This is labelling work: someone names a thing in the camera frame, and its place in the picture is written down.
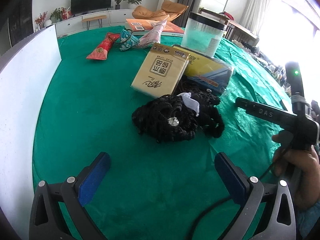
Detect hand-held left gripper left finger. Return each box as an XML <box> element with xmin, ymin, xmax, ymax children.
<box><xmin>29</xmin><ymin>152</ymin><xmax>112</xmax><ymax>240</ymax></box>

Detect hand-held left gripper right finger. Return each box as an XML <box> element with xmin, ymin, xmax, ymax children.
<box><xmin>214</xmin><ymin>152</ymin><xmax>297</xmax><ymax>240</ymax></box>

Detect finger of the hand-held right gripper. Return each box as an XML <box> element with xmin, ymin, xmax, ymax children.
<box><xmin>235</xmin><ymin>97</ymin><xmax>299</xmax><ymax>126</ymax></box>

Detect black beaded mesh item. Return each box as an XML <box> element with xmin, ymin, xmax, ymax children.
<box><xmin>132</xmin><ymin>92</ymin><xmax>225</xmax><ymax>144</ymax></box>

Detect tan tissue pack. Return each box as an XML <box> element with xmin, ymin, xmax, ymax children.
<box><xmin>130</xmin><ymin>43</ymin><xmax>190</xmax><ymax>99</ymax></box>

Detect white cardboard box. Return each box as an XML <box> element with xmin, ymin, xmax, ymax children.
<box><xmin>0</xmin><ymin>23</ymin><xmax>62</xmax><ymax>230</ymax></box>

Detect red foil packet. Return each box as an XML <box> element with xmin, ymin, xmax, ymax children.
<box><xmin>86</xmin><ymin>32</ymin><xmax>121</xmax><ymax>61</ymax></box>

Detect teal fabric pouch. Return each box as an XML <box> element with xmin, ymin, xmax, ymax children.
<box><xmin>119</xmin><ymin>28</ymin><xmax>139</xmax><ymax>52</ymax></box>

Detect person's right forearm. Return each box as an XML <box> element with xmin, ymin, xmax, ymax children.
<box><xmin>296</xmin><ymin>200</ymin><xmax>320</xmax><ymax>239</ymax></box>

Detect person's right hand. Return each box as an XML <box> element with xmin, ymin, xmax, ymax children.
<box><xmin>272</xmin><ymin>134</ymin><xmax>320</xmax><ymax>210</ymax></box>

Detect windowsill clutter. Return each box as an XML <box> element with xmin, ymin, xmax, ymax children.
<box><xmin>232</xmin><ymin>40</ymin><xmax>293</xmax><ymax>90</ymax></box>

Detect yellow and black packet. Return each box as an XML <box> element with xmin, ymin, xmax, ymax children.
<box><xmin>172</xmin><ymin>44</ymin><xmax>235</xmax><ymax>97</ymax></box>

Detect green tablecloth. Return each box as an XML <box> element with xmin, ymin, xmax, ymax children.
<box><xmin>32</xmin><ymin>25</ymin><xmax>300</xmax><ymax>240</ymax></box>

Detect wooden slatted crib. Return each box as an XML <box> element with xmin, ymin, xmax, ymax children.
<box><xmin>200</xmin><ymin>8</ymin><xmax>259</xmax><ymax>45</ymax></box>

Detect clear jar with black lid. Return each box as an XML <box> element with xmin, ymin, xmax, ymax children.
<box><xmin>180</xmin><ymin>12</ymin><xmax>229</xmax><ymax>58</ymax></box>

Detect white curtain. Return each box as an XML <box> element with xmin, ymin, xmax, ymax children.
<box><xmin>240</xmin><ymin>0</ymin><xmax>280</xmax><ymax>34</ymax></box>

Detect pink folded umbrella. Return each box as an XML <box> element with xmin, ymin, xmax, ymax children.
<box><xmin>137</xmin><ymin>20</ymin><xmax>168</xmax><ymax>49</ymax></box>

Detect grey curtain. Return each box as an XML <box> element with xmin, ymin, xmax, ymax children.
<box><xmin>176</xmin><ymin>0</ymin><xmax>200</xmax><ymax>27</ymax></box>

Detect orange lounge chair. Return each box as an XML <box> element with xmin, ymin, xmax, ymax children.
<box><xmin>132</xmin><ymin>0</ymin><xmax>189</xmax><ymax>23</ymax></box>

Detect orange book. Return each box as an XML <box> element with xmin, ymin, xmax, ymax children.
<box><xmin>125</xmin><ymin>18</ymin><xmax>187</xmax><ymax>37</ymax></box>

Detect white tv cabinet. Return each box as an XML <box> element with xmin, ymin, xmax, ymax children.
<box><xmin>54</xmin><ymin>9</ymin><xmax>137</xmax><ymax>37</ymax></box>

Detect wooden bench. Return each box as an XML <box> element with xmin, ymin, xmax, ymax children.
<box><xmin>82</xmin><ymin>15</ymin><xmax>107</xmax><ymax>30</ymax></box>

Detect red flowers in white vase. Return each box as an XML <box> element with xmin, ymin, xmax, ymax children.
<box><xmin>34</xmin><ymin>11</ymin><xmax>52</xmax><ymax>29</ymax></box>

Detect bushy green potted plant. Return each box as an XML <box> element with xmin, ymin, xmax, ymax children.
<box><xmin>49</xmin><ymin>7</ymin><xmax>64</xmax><ymax>22</ymax></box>

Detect black display cabinet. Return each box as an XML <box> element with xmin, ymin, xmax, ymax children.
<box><xmin>7</xmin><ymin>0</ymin><xmax>34</xmax><ymax>48</ymax></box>

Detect large leafy potted plant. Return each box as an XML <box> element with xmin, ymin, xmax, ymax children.
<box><xmin>123</xmin><ymin>0</ymin><xmax>145</xmax><ymax>10</ymax></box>

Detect black television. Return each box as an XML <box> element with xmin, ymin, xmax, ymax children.
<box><xmin>71</xmin><ymin>0</ymin><xmax>113</xmax><ymax>15</ymax></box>

